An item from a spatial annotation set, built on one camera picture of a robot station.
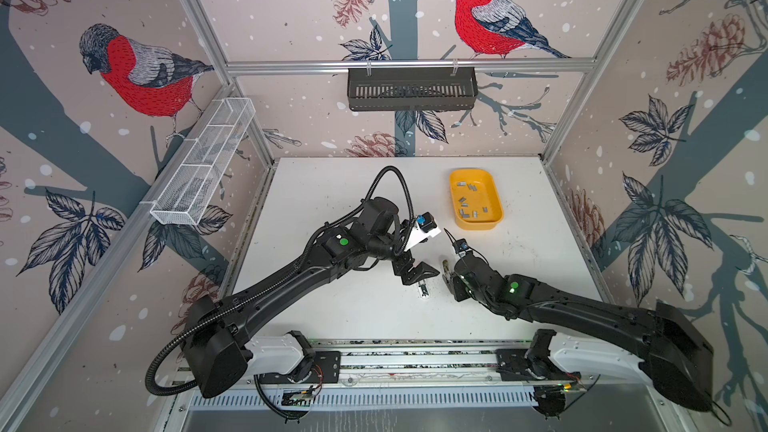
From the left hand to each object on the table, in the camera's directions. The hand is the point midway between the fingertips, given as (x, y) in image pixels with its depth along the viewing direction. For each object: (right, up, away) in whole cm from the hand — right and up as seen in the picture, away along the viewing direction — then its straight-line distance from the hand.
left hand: (430, 256), depth 68 cm
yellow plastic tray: (+23, +11, +42) cm, 49 cm away
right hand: (+7, -10, +15) cm, 20 cm away
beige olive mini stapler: (+6, -8, +13) cm, 17 cm away
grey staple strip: (+22, +15, +43) cm, 51 cm away
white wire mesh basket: (-61, +13, +2) cm, 62 cm away
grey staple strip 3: (+21, +6, +36) cm, 42 cm away
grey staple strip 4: (+24, +7, +36) cm, 44 cm away
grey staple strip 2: (+17, +6, +37) cm, 41 cm away
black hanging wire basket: (-2, +50, +36) cm, 62 cm away
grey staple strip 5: (+17, +11, +42) cm, 46 cm away
